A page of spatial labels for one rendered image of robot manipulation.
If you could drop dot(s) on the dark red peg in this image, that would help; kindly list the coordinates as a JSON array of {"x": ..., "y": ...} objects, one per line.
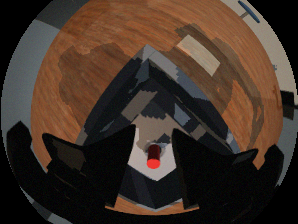
[{"x": 154, "y": 156}]

